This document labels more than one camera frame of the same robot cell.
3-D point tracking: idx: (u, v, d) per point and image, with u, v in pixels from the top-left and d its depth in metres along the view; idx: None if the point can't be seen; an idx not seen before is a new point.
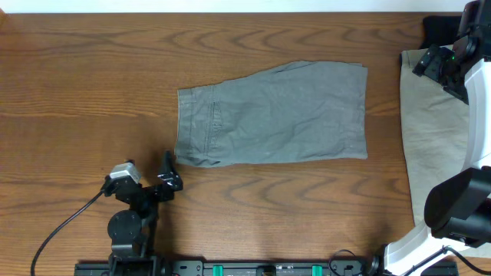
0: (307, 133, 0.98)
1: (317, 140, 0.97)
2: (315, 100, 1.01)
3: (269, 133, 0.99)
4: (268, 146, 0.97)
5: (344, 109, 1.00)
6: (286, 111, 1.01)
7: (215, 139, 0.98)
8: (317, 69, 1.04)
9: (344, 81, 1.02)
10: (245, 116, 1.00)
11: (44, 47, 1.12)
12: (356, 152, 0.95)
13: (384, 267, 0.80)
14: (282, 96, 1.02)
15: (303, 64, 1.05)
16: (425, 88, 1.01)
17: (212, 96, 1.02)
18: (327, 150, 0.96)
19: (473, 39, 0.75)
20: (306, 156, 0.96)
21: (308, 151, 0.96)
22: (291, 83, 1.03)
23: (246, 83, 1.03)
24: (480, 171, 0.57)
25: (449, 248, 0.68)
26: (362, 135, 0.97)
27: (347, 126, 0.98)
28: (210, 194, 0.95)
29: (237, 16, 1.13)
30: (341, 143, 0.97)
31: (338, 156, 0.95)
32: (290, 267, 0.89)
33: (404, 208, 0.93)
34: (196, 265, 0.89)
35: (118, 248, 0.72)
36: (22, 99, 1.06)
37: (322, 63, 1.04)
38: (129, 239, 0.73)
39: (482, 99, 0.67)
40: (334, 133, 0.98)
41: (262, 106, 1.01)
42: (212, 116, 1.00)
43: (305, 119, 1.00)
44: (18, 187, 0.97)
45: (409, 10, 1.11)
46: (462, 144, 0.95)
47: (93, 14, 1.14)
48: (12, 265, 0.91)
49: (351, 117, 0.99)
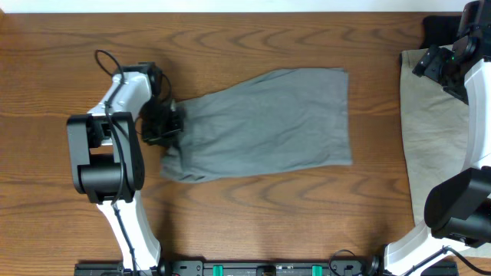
0: (290, 142, 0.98)
1: (301, 149, 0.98)
2: (298, 108, 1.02)
3: (252, 145, 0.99)
4: (251, 158, 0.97)
5: (326, 115, 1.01)
6: (268, 121, 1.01)
7: (199, 152, 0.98)
8: (298, 77, 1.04)
9: (326, 87, 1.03)
10: (227, 128, 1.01)
11: (44, 47, 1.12)
12: (341, 159, 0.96)
13: (384, 267, 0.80)
14: (263, 106, 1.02)
15: (284, 73, 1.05)
16: (426, 88, 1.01)
17: (192, 110, 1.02)
18: (311, 159, 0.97)
19: (473, 39, 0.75)
20: (290, 165, 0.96)
21: (291, 160, 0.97)
22: (272, 93, 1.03)
23: (225, 95, 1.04)
24: (480, 171, 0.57)
25: (449, 248, 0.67)
26: (346, 141, 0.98)
27: (331, 133, 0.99)
28: (210, 194, 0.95)
29: (237, 15, 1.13)
30: (324, 150, 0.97)
31: (324, 162, 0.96)
32: (290, 267, 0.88)
33: (405, 208, 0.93)
34: (196, 265, 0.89)
35: None
36: (21, 99, 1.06)
37: (303, 70, 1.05)
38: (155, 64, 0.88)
39: (482, 100, 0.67)
40: (317, 140, 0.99)
41: (244, 117, 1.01)
42: (193, 129, 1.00)
43: (288, 127, 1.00)
44: (17, 187, 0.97)
45: (408, 11, 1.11)
46: (462, 145, 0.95)
47: (93, 14, 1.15)
48: (11, 264, 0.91)
49: (334, 124, 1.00)
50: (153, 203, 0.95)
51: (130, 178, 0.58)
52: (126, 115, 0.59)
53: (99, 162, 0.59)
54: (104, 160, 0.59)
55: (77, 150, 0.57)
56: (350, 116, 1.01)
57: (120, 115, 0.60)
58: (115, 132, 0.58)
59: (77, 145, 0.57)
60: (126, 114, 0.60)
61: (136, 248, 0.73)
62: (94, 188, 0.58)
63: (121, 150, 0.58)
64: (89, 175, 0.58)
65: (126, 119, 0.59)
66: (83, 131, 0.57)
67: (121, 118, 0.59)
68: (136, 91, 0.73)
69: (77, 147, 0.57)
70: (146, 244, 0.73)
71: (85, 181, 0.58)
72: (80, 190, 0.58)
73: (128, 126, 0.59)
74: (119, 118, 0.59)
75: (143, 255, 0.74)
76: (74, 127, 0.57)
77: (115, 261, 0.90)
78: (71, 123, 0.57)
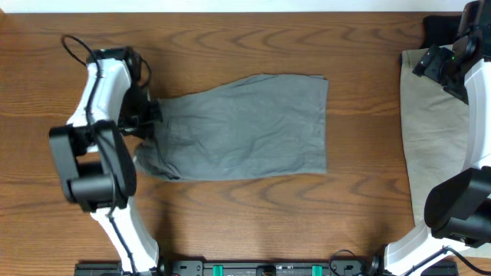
0: (266, 149, 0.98)
1: (277, 156, 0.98)
2: (276, 113, 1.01)
3: (228, 149, 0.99)
4: (225, 162, 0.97)
5: (304, 123, 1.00)
6: (246, 126, 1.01)
7: (173, 153, 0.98)
8: (279, 81, 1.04)
9: (305, 95, 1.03)
10: (204, 130, 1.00)
11: (44, 47, 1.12)
12: (314, 167, 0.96)
13: (384, 267, 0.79)
14: (242, 110, 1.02)
15: (265, 77, 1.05)
16: (425, 88, 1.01)
17: (170, 111, 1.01)
18: (286, 165, 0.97)
19: (473, 39, 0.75)
20: (265, 172, 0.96)
21: (266, 166, 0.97)
22: (252, 96, 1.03)
23: (205, 97, 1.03)
24: (480, 171, 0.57)
25: (449, 248, 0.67)
26: (322, 149, 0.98)
27: (308, 139, 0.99)
28: (210, 194, 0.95)
29: (237, 15, 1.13)
30: (301, 158, 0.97)
31: (298, 170, 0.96)
32: (290, 267, 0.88)
33: (405, 208, 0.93)
34: (196, 265, 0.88)
35: None
36: (21, 99, 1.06)
37: (284, 76, 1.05)
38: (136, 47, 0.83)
39: (482, 100, 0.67)
40: (294, 147, 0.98)
41: (221, 120, 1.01)
42: (169, 129, 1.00)
43: (265, 133, 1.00)
44: (17, 187, 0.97)
45: (408, 11, 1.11)
46: (462, 145, 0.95)
47: (93, 14, 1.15)
48: (11, 264, 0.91)
49: (311, 131, 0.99)
50: (153, 203, 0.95)
51: (120, 185, 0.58)
52: (109, 124, 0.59)
53: (87, 172, 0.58)
54: (93, 169, 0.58)
55: (63, 162, 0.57)
56: (350, 116, 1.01)
57: (103, 124, 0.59)
58: (99, 142, 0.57)
59: (61, 158, 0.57)
60: (110, 123, 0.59)
61: (133, 252, 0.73)
62: (86, 196, 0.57)
63: (108, 160, 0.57)
64: (79, 185, 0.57)
65: (110, 129, 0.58)
66: (65, 143, 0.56)
67: (104, 128, 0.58)
68: (116, 82, 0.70)
69: (62, 159, 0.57)
70: (145, 247, 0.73)
71: (76, 191, 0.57)
72: (71, 200, 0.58)
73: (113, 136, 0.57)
74: (101, 127, 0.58)
75: (143, 258, 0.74)
76: (56, 141, 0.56)
77: (114, 261, 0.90)
78: (53, 136, 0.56)
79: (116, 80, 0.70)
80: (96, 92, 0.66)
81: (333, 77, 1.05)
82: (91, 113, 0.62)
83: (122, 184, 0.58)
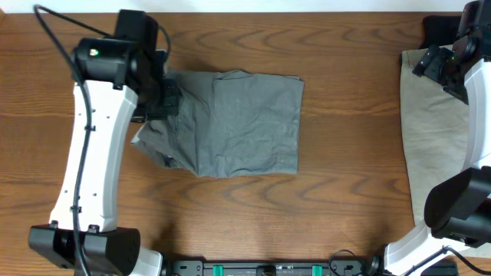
0: (238, 149, 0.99)
1: (251, 156, 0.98)
2: (250, 113, 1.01)
3: (202, 145, 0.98)
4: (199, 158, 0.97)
5: (278, 123, 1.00)
6: (221, 123, 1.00)
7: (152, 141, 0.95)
8: (254, 80, 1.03)
9: (280, 94, 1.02)
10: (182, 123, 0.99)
11: (44, 47, 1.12)
12: (286, 168, 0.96)
13: (384, 267, 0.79)
14: (218, 107, 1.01)
15: (242, 76, 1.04)
16: (425, 88, 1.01)
17: None
18: (259, 165, 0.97)
19: (473, 39, 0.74)
20: (237, 170, 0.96)
21: (238, 165, 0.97)
22: (228, 93, 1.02)
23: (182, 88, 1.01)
24: (480, 171, 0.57)
25: (449, 248, 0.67)
26: (295, 149, 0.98)
27: (281, 139, 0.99)
28: (210, 194, 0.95)
29: (237, 15, 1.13)
30: (274, 158, 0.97)
31: (270, 171, 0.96)
32: (290, 267, 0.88)
33: (405, 209, 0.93)
34: (196, 265, 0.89)
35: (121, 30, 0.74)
36: (21, 99, 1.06)
37: (260, 75, 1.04)
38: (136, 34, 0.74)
39: (482, 100, 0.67)
40: (268, 146, 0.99)
41: (199, 113, 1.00)
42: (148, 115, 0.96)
43: (238, 133, 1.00)
44: (17, 188, 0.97)
45: (408, 11, 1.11)
46: (462, 145, 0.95)
47: (92, 14, 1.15)
48: (12, 265, 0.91)
49: (285, 131, 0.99)
50: (153, 203, 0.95)
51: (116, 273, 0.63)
52: (100, 242, 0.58)
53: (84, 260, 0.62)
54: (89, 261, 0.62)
55: (55, 258, 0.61)
56: (350, 116, 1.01)
57: (95, 239, 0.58)
58: (90, 254, 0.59)
59: (53, 255, 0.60)
60: (100, 242, 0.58)
61: None
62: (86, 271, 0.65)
63: (100, 265, 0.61)
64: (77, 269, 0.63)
65: (100, 250, 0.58)
66: (51, 249, 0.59)
67: (94, 244, 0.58)
68: (113, 131, 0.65)
69: (54, 257, 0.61)
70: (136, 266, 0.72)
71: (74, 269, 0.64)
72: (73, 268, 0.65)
73: (102, 257, 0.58)
74: (92, 243, 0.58)
75: None
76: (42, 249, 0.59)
77: None
78: (37, 245, 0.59)
79: (111, 130, 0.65)
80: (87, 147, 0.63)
81: (333, 77, 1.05)
82: (77, 205, 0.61)
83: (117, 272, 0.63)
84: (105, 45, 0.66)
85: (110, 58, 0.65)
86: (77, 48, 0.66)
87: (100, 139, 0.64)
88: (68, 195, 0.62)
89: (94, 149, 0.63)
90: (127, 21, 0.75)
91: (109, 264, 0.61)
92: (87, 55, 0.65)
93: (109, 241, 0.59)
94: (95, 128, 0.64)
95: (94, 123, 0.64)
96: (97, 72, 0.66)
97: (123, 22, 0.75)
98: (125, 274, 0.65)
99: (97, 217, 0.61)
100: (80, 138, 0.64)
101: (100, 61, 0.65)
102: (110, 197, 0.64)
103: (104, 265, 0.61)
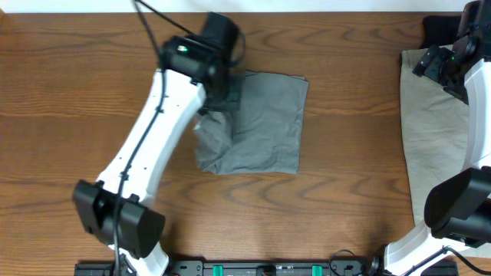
0: (240, 146, 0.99)
1: (251, 153, 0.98)
2: (254, 111, 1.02)
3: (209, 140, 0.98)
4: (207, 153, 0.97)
5: (280, 122, 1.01)
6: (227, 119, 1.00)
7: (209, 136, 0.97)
8: (260, 80, 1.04)
9: (284, 94, 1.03)
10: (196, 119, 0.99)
11: (44, 47, 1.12)
12: (285, 167, 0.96)
13: (384, 267, 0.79)
14: None
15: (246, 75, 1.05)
16: (425, 88, 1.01)
17: None
18: (258, 163, 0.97)
19: (473, 39, 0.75)
20: (235, 168, 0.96)
21: (237, 163, 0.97)
22: None
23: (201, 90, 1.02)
24: (479, 171, 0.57)
25: (449, 248, 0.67)
26: (296, 149, 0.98)
27: (282, 139, 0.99)
28: (210, 194, 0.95)
29: (237, 15, 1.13)
30: (273, 157, 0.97)
31: (268, 169, 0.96)
32: (290, 267, 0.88)
33: (405, 209, 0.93)
34: (196, 265, 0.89)
35: (209, 27, 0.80)
36: (22, 99, 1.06)
37: (262, 75, 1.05)
38: (222, 35, 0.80)
39: (482, 100, 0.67)
40: (268, 146, 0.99)
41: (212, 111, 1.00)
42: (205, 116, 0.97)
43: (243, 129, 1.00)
44: (17, 187, 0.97)
45: (408, 11, 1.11)
46: (462, 145, 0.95)
47: (93, 14, 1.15)
48: (12, 265, 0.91)
49: (286, 131, 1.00)
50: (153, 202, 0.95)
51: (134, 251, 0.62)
52: (138, 211, 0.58)
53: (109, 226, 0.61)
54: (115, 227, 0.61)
55: (84, 215, 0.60)
56: (350, 116, 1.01)
57: (134, 207, 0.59)
58: (124, 221, 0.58)
59: (84, 211, 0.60)
60: (139, 211, 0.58)
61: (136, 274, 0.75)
62: (104, 240, 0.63)
63: (126, 236, 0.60)
64: (98, 234, 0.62)
65: (136, 218, 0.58)
66: (88, 206, 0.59)
67: (131, 212, 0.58)
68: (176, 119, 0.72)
69: (84, 214, 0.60)
70: (149, 271, 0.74)
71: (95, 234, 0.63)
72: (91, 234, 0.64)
73: (136, 225, 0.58)
74: (130, 210, 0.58)
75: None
76: (80, 199, 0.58)
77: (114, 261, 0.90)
78: (80, 194, 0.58)
79: (175, 118, 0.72)
80: (152, 126, 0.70)
81: (333, 77, 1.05)
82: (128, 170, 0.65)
83: (136, 251, 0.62)
84: (194, 46, 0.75)
85: (196, 57, 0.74)
86: (169, 42, 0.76)
87: (168, 128, 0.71)
88: (125, 157, 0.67)
89: (159, 129, 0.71)
90: (215, 23, 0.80)
91: (134, 238, 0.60)
92: (176, 49, 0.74)
93: (144, 215, 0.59)
94: (163, 113, 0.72)
95: (165, 106, 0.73)
96: (178, 65, 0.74)
97: (211, 23, 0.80)
98: (139, 256, 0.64)
99: (141, 190, 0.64)
100: (146, 119, 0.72)
101: (183, 58, 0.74)
102: (156, 178, 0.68)
103: (129, 238, 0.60)
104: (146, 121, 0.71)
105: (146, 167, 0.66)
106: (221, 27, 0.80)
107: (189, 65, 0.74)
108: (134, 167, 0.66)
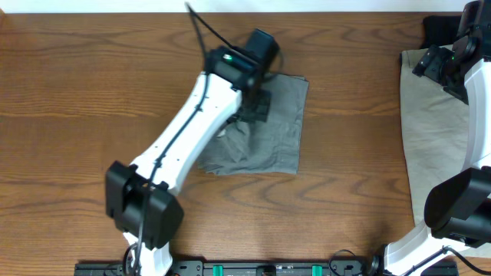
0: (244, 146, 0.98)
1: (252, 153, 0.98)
2: None
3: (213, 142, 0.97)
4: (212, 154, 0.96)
5: (281, 122, 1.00)
6: None
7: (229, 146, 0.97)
8: None
9: (285, 94, 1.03)
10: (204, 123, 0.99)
11: (44, 47, 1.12)
12: (285, 167, 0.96)
13: (384, 267, 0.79)
14: None
15: None
16: (425, 88, 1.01)
17: None
18: (258, 163, 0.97)
19: (473, 39, 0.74)
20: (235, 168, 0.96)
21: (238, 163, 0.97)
22: None
23: None
24: (479, 171, 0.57)
25: (449, 248, 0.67)
26: (296, 149, 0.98)
27: (282, 139, 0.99)
28: (210, 194, 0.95)
29: (237, 15, 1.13)
30: (273, 157, 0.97)
31: (268, 169, 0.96)
32: (290, 267, 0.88)
33: (405, 209, 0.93)
34: (196, 265, 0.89)
35: (254, 41, 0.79)
36: (21, 99, 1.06)
37: None
38: (265, 51, 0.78)
39: (482, 100, 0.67)
40: (269, 146, 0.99)
41: None
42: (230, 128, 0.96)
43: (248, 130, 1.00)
44: (17, 187, 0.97)
45: (408, 10, 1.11)
46: (462, 145, 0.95)
47: (92, 14, 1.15)
48: (12, 265, 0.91)
49: (286, 131, 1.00)
50: None
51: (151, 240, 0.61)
52: (166, 199, 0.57)
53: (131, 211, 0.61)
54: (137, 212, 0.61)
55: (110, 195, 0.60)
56: (350, 116, 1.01)
57: (163, 194, 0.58)
58: (149, 206, 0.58)
59: (112, 191, 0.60)
60: (166, 198, 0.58)
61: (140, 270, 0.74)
62: (123, 225, 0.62)
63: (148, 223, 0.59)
64: (119, 217, 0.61)
65: (163, 205, 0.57)
66: (118, 185, 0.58)
67: (159, 198, 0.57)
68: (212, 120, 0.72)
69: (111, 194, 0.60)
70: (155, 270, 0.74)
71: (116, 217, 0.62)
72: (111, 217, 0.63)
73: (161, 211, 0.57)
74: (159, 196, 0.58)
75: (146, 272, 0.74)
76: (112, 179, 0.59)
77: (114, 261, 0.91)
78: (113, 173, 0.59)
79: (212, 118, 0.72)
80: (189, 123, 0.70)
81: (333, 77, 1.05)
82: (162, 159, 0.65)
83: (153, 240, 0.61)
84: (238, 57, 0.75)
85: (239, 65, 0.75)
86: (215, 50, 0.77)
87: (200, 129, 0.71)
88: (159, 146, 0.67)
89: (195, 126, 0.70)
90: (259, 39, 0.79)
91: (156, 225, 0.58)
92: (221, 57, 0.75)
93: (172, 203, 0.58)
94: (202, 111, 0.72)
95: (205, 106, 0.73)
96: (220, 72, 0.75)
97: (254, 40, 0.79)
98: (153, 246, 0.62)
99: (171, 179, 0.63)
100: (183, 117, 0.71)
101: (225, 67, 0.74)
102: (184, 171, 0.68)
103: (150, 225, 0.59)
104: (184, 118, 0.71)
105: (178, 159, 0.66)
106: (265, 42, 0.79)
107: (232, 73, 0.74)
108: (167, 158, 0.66)
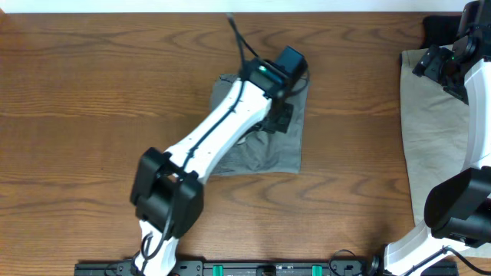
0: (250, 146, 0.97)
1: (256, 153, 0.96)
2: None
3: None
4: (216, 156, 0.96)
5: None
6: None
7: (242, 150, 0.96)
8: None
9: None
10: None
11: (44, 47, 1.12)
12: (286, 166, 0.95)
13: (384, 267, 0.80)
14: None
15: None
16: (425, 88, 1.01)
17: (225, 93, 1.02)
18: (260, 163, 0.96)
19: (473, 39, 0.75)
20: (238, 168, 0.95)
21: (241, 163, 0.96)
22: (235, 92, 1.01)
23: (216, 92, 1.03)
24: (480, 171, 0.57)
25: (449, 248, 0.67)
26: (297, 149, 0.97)
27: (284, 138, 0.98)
28: (210, 194, 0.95)
29: (237, 14, 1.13)
30: (275, 157, 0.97)
31: (271, 169, 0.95)
32: (290, 267, 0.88)
33: (405, 209, 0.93)
34: (196, 265, 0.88)
35: (283, 57, 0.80)
36: (21, 99, 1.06)
37: None
38: (295, 67, 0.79)
39: (482, 101, 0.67)
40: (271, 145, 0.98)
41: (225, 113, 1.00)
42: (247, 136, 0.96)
43: None
44: (16, 187, 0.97)
45: (408, 10, 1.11)
46: (462, 145, 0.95)
47: (92, 14, 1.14)
48: (11, 266, 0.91)
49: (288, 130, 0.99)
50: None
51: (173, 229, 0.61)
52: (196, 188, 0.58)
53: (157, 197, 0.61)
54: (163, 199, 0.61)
55: (140, 179, 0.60)
56: (350, 116, 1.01)
57: (193, 182, 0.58)
58: (178, 195, 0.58)
59: (142, 175, 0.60)
60: (196, 188, 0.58)
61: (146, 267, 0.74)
62: (147, 211, 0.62)
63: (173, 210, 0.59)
64: (145, 202, 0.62)
65: (192, 193, 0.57)
66: (150, 170, 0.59)
67: (189, 187, 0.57)
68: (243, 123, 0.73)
69: (141, 178, 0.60)
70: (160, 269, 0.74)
71: (140, 202, 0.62)
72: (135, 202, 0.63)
73: (189, 199, 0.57)
74: (189, 184, 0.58)
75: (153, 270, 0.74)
76: (146, 162, 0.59)
77: (114, 261, 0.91)
78: (148, 158, 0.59)
79: (243, 119, 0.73)
80: (221, 123, 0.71)
81: (333, 77, 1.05)
82: (196, 152, 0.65)
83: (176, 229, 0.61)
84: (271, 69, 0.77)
85: (272, 77, 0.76)
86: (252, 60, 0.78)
87: (231, 130, 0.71)
88: (192, 139, 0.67)
89: (229, 126, 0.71)
90: (288, 54, 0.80)
91: (181, 213, 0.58)
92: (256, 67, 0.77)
93: (199, 193, 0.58)
94: (235, 113, 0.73)
95: (238, 109, 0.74)
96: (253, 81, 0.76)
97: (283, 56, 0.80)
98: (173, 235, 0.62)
99: (200, 169, 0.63)
100: (215, 117, 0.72)
101: (259, 77, 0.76)
102: (212, 166, 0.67)
103: (176, 212, 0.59)
104: (215, 117, 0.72)
105: (209, 152, 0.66)
106: (295, 60, 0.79)
107: (264, 83, 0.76)
108: (200, 149, 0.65)
